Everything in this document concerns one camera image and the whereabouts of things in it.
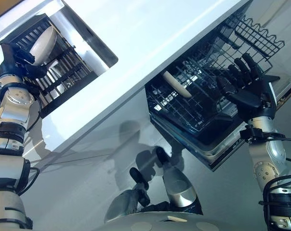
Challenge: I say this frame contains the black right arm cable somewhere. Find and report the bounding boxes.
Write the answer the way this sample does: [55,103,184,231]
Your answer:
[265,134,291,163]

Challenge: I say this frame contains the dark robot foot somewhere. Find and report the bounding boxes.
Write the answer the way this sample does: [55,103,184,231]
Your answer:
[155,146,172,169]
[129,167,150,191]

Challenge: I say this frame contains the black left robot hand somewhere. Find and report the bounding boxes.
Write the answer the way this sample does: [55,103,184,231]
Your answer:
[0,45,48,79]

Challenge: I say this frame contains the cream round plate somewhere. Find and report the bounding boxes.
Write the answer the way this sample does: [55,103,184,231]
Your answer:
[162,71,193,99]

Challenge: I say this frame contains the dishwasher door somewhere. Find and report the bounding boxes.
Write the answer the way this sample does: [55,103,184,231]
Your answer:
[149,74,291,172]

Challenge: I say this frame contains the white round plate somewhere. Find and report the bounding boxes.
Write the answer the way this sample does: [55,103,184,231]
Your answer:
[29,26,58,66]

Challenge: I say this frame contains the silver left robot leg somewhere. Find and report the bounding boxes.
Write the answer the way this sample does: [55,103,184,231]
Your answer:
[104,187,151,223]

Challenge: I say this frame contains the silver robot leg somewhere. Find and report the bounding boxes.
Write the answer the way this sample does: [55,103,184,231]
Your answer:
[159,166,204,215]
[104,187,151,223]

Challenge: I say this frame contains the silver right robot leg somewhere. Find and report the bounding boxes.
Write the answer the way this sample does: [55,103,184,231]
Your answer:
[159,166,204,215]

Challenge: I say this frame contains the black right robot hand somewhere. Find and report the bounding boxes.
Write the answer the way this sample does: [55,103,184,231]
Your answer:
[216,53,278,121]

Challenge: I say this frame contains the black wire dishwasher rack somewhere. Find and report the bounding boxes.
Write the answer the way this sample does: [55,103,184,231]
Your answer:
[144,55,274,138]

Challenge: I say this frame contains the dark right robot foot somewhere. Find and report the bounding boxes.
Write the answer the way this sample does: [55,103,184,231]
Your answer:
[155,146,172,169]

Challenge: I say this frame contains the black dish drying rack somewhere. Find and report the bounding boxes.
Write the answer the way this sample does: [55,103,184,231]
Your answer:
[0,13,101,119]

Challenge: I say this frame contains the dark left robot foot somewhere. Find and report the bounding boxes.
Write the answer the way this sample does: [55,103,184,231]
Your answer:
[129,167,150,191]

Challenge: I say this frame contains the black wire folding shelf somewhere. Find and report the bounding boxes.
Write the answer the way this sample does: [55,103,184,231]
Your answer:
[222,15,286,59]

